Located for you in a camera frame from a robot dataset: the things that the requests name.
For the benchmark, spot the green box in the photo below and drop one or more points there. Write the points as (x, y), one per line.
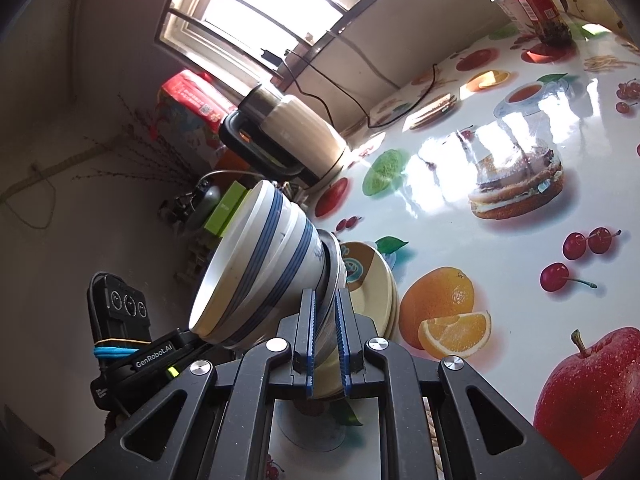
(225, 210)

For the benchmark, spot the stainless steel bowl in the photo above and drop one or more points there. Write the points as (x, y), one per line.
(326, 330)

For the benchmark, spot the orange container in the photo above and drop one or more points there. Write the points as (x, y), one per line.
(230, 160)

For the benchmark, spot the small white blue-banded bowl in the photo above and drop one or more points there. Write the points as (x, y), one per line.
(235, 260)

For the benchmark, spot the cream electric kettle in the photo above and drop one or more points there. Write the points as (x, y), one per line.
(300, 135)

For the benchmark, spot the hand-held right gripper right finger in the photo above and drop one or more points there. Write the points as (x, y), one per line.
(342, 340)

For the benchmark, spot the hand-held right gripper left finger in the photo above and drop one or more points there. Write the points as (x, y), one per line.
(310, 340)

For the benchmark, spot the large white blue-banded bowl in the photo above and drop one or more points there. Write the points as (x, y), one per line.
(300, 255)

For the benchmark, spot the dark round object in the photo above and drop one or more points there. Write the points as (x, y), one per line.
(207, 200)

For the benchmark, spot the glass jar red label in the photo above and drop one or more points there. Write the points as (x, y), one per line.
(540, 5)

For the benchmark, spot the red printed bag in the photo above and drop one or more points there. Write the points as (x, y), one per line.
(190, 100)

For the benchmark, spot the black plug charger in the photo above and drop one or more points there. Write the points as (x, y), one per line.
(270, 55)

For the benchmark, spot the dry twigs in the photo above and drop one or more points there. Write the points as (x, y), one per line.
(145, 155)

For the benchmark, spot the barred window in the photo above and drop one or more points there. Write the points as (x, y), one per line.
(260, 5)

